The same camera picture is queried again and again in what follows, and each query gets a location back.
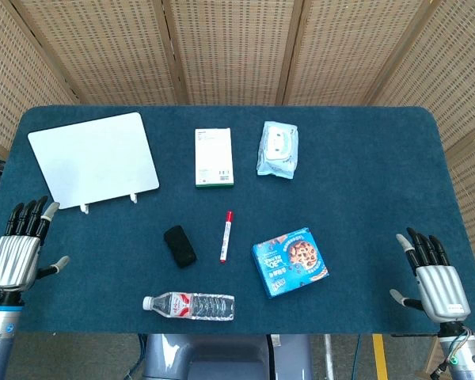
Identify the blue table cloth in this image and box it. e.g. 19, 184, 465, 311
0, 104, 475, 336

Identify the blue cookie box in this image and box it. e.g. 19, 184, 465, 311
252, 226, 329, 299

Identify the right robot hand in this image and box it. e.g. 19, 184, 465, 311
388, 226, 471, 322

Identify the red white marker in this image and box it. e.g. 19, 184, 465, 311
219, 210, 234, 264

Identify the grey robot torso base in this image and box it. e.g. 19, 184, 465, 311
142, 333, 314, 380

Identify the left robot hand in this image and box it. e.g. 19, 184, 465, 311
0, 195, 70, 294

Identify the clear plastic water bottle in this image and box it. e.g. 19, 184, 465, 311
142, 291, 236, 322

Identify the woven bamboo folding screen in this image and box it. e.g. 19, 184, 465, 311
0, 0, 475, 380

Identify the white rectangular carton box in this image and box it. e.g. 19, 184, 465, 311
194, 127, 235, 189

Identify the light blue wet wipes pack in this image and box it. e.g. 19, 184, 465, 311
256, 120, 300, 181

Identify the blue cable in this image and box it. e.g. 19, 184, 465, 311
349, 334, 361, 380

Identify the black eraser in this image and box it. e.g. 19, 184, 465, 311
163, 225, 198, 269

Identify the white board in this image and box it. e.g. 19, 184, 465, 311
27, 112, 161, 211

